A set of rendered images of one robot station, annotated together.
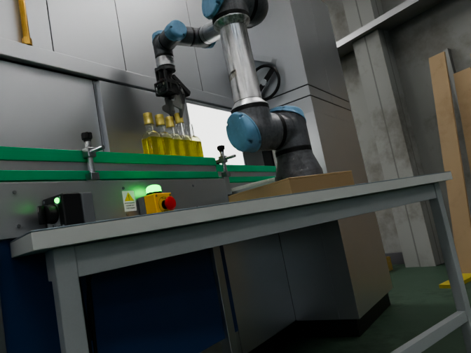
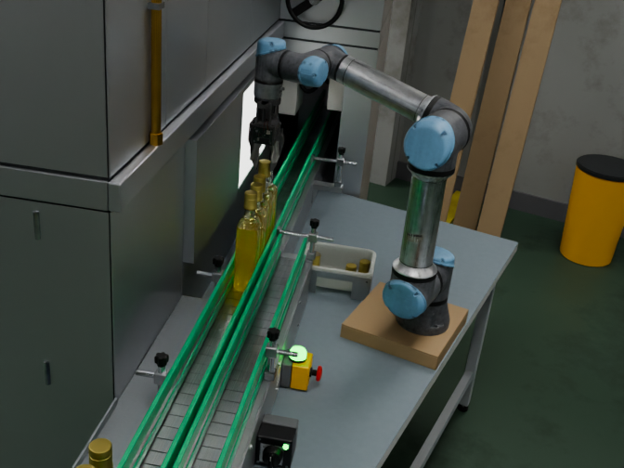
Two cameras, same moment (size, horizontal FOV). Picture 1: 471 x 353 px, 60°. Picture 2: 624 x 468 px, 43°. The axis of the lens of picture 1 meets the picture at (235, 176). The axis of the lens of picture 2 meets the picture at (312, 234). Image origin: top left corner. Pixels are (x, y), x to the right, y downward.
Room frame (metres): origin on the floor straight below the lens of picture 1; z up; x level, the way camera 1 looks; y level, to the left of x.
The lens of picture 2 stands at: (-0.30, 1.00, 1.99)
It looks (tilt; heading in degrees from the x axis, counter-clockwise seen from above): 26 degrees down; 333
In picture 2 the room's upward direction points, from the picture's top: 6 degrees clockwise
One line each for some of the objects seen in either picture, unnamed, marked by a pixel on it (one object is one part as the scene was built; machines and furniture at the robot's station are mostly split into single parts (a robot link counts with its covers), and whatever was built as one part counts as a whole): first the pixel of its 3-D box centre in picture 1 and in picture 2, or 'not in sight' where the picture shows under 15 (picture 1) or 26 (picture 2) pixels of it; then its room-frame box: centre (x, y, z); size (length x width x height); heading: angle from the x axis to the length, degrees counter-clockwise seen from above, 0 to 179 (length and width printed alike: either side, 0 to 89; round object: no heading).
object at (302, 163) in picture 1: (296, 164); (424, 305); (1.27, -0.19, 0.84); 0.15 x 0.15 x 0.10
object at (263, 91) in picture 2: (165, 64); (268, 90); (1.58, 0.19, 1.39); 0.08 x 0.08 x 0.05
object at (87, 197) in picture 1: (69, 213); (277, 442); (0.93, 0.39, 0.79); 0.08 x 0.08 x 0.08; 56
